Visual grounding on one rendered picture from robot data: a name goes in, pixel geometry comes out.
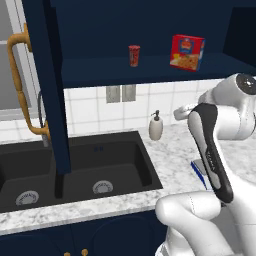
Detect golden cabinet door handle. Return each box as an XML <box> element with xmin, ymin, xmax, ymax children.
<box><xmin>6</xmin><ymin>22</ymin><xmax>52</xmax><ymax>141</ymax></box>

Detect grey wall outlet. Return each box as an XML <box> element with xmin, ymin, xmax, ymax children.
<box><xmin>105</xmin><ymin>85</ymin><xmax>121</xmax><ymax>104</ymax></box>
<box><xmin>121</xmin><ymin>84</ymin><xmax>137</xmax><ymax>103</ymax></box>

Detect black double sink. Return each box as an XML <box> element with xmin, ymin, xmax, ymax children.
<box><xmin>0</xmin><ymin>130</ymin><xmax>164</xmax><ymax>215</ymax></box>

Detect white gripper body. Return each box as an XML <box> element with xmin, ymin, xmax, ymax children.
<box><xmin>172</xmin><ymin>102</ymin><xmax>200</xmax><ymax>122</ymax></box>

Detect red boxed food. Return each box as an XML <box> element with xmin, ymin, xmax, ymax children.
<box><xmin>169</xmin><ymin>33</ymin><xmax>206</xmax><ymax>73</ymax></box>

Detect navy wall cabinet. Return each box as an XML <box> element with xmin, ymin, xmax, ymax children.
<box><xmin>49</xmin><ymin>0</ymin><xmax>256</xmax><ymax>90</ymax></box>

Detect navy base cabinet door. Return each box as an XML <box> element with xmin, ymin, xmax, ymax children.
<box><xmin>73</xmin><ymin>210</ymin><xmax>169</xmax><ymax>256</ymax></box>
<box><xmin>0</xmin><ymin>225</ymin><xmax>77</xmax><ymax>256</ymax></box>

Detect white soap dispenser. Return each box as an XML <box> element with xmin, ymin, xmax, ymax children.
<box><xmin>148</xmin><ymin>109</ymin><xmax>165</xmax><ymax>142</ymax></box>

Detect red can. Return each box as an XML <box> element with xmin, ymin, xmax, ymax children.
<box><xmin>128</xmin><ymin>44</ymin><xmax>141</xmax><ymax>68</ymax></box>

